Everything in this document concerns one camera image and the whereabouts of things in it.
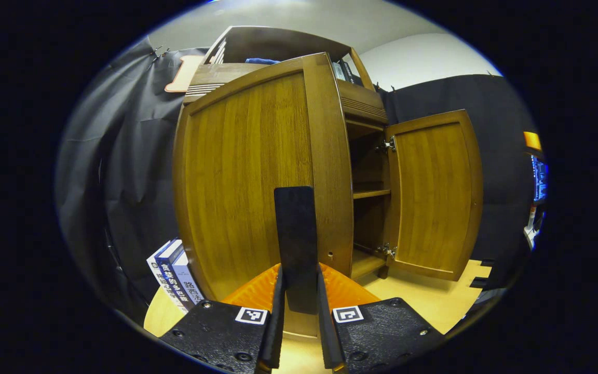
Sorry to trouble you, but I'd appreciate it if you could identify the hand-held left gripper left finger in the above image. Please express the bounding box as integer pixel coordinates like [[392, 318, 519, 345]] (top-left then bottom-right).
[[159, 263, 286, 373]]

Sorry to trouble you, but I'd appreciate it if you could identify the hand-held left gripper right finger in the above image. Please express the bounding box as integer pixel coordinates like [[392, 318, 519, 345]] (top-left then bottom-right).
[[315, 262, 445, 373]]

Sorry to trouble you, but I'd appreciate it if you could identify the black door handle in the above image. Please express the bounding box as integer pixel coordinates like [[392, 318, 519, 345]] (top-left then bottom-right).
[[273, 185, 320, 315]]

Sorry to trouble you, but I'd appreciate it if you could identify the wooden cabinet door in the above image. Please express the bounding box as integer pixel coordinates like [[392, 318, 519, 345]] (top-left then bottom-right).
[[384, 109, 484, 282], [172, 52, 355, 339]]

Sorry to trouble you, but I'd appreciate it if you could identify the wooden double-door shoe cabinet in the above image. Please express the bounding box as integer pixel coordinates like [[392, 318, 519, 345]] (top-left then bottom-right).
[[173, 26, 484, 339]]

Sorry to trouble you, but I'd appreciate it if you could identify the blue lit screen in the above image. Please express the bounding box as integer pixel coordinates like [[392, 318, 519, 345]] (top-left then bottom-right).
[[530, 155, 549, 204]]

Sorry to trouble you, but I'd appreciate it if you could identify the pale blue book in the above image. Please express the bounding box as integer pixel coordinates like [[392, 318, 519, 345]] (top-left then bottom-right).
[[172, 250, 206, 305]]

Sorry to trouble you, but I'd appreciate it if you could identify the blue book white lettering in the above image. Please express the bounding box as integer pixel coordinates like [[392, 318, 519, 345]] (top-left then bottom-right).
[[154, 239, 196, 308]]

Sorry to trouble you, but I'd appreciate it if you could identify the wooden inner shelf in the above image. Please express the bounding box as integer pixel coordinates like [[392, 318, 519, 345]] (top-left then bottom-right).
[[352, 188, 392, 200]]

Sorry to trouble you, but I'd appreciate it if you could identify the black backdrop cloth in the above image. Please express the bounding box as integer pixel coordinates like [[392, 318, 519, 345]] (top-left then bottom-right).
[[54, 36, 539, 318]]

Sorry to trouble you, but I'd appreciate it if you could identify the wooden slatted rack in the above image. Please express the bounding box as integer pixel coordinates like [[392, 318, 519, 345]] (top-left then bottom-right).
[[208, 40, 227, 65]]

